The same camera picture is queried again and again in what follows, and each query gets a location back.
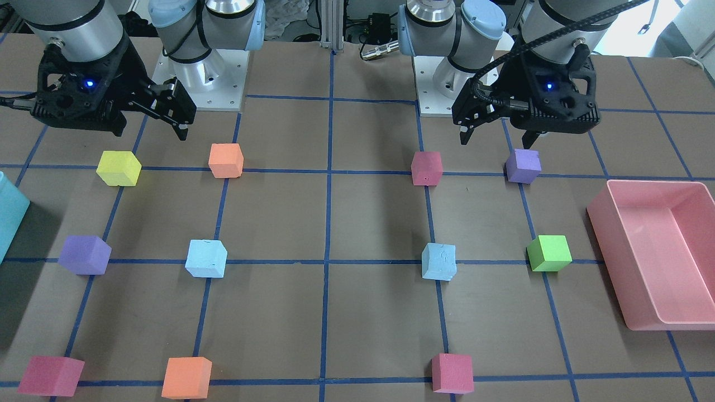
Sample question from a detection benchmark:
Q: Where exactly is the pink plastic bin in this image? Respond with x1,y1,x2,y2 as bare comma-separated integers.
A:
587,180,714,331

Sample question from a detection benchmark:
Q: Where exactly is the silver metal connector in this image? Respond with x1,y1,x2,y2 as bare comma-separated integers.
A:
359,40,400,61

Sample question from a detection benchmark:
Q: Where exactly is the yellow foam block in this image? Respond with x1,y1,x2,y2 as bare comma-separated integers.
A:
96,150,141,186

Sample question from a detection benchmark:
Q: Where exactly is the green foam block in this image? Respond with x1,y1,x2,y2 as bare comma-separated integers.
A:
526,234,573,272

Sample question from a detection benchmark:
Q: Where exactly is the red foam block near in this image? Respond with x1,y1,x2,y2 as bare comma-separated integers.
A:
431,353,475,395

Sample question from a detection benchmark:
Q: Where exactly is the red foam block with hole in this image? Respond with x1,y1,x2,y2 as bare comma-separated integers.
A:
411,152,444,186

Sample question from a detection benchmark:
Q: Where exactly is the aluminium frame post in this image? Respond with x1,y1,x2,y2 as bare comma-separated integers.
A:
316,0,345,54

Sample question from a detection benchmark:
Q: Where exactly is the light blue foam block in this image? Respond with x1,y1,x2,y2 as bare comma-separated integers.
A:
184,240,227,278

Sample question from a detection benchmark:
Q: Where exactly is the cyan plastic bin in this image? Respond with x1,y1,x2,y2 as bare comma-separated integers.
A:
1,171,30,262

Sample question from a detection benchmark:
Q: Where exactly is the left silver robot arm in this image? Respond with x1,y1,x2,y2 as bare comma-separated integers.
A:
397,1,629,149

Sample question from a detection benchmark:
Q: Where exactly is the red foam block corner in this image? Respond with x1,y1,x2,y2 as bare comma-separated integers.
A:
17,356,85,397

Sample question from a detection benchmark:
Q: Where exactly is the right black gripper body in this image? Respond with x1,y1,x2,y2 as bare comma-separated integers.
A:
30,41,152,137

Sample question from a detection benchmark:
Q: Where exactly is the light blue foam block dented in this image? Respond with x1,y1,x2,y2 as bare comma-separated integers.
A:
421,243,457,281

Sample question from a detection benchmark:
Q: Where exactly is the purple foam block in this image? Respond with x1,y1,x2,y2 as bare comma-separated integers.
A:
58,235,112,275
505,149,542,185

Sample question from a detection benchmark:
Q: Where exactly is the orange foam block far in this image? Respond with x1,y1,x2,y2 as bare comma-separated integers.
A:
208,143,244,179

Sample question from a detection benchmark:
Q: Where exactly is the orange foam block near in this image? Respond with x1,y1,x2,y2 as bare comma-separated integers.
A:
161,357,212,400

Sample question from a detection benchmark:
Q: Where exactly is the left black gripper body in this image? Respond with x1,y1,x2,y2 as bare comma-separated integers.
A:
500,54,601,134

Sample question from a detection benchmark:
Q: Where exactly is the black power adapter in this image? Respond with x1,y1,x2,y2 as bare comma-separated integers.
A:
366,13,391,44

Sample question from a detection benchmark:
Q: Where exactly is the orange foam block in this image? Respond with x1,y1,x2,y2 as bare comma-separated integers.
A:
208,143,244,179
161,357,212,400

